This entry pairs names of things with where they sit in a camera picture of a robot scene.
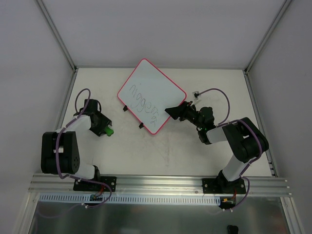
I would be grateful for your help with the aluminium mounting rail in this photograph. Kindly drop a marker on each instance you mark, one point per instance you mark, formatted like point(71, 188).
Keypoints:
point(162, 185)

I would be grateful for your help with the white slotted cable duct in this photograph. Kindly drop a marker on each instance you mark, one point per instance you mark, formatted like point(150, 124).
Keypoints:
point(131, 199)

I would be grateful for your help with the black object bottom edge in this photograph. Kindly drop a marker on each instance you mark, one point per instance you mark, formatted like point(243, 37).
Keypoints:
point(232, 229)

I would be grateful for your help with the aluminium frame post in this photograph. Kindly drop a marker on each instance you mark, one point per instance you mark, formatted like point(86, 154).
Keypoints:
point(276, 20)
point(47, 16)

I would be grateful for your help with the pink framed whiteboard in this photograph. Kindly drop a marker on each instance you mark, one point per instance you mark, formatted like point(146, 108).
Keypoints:
point(147, 92)

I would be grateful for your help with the left aluminium frame post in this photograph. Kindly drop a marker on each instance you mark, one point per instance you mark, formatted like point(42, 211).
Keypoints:
point(47, 16)

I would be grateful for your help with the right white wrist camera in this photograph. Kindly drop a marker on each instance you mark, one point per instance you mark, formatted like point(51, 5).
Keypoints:
point(196, 97)

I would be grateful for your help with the right aluminium frame post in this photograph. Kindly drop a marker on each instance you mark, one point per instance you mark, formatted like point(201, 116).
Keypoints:
point(276, 20)

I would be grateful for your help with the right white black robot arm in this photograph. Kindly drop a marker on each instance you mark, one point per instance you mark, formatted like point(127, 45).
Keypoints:
point(245, 140)

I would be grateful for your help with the green bone-shaped eraser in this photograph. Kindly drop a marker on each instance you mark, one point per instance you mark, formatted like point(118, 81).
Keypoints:
point(108, 131)

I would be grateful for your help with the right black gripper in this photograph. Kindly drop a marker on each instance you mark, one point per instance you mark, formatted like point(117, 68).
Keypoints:
point(184, 112)

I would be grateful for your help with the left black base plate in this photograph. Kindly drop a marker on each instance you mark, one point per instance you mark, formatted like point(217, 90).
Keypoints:
point(105, 182)

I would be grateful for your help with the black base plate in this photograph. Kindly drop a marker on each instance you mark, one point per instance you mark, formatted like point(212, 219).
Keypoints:
point(215, 186)
point(105, 182)

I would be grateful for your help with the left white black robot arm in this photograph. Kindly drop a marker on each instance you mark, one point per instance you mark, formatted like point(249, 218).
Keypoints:
point(59, 149)

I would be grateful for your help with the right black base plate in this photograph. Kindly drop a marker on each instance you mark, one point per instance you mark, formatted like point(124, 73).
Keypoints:
point(215, 186)

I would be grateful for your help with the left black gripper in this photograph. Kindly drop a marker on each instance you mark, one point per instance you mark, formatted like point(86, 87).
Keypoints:
point(103, 125)

